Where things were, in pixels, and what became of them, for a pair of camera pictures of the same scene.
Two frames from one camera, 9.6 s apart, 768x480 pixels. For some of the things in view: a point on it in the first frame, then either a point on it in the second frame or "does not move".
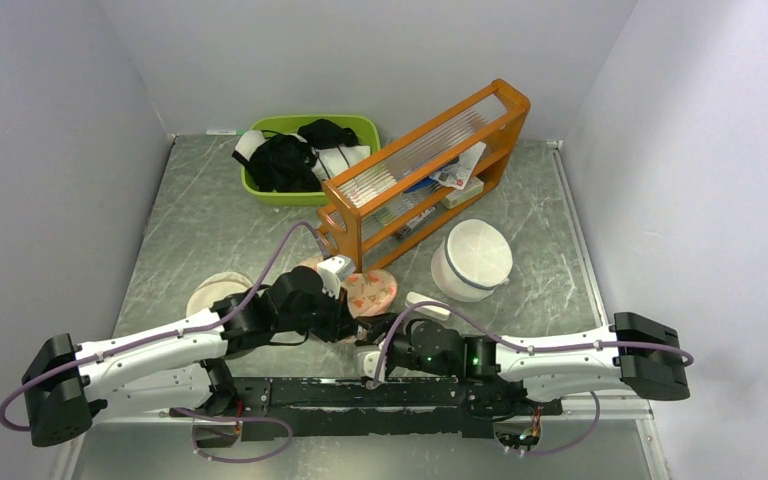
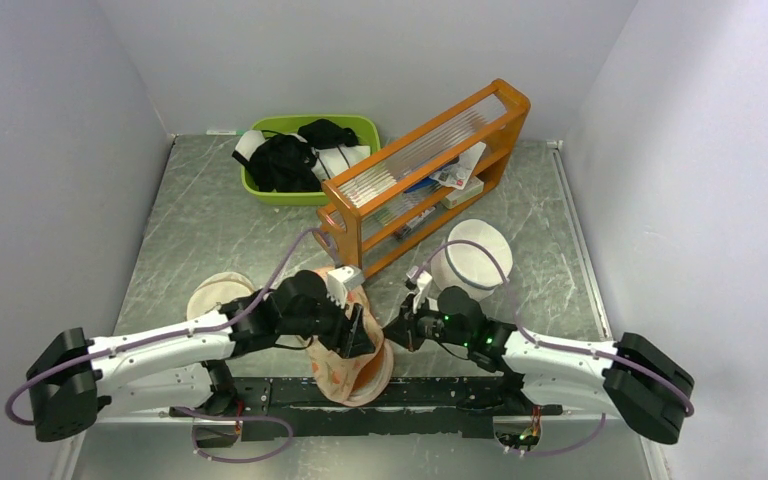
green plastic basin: (366, 131) does not move
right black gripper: (376, 325) -> (399, 329)
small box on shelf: (473, 187) does not move
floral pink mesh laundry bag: (368, 292) -> (361, 380)
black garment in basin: (285, 163) does not move
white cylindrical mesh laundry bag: (475, 259) does not move
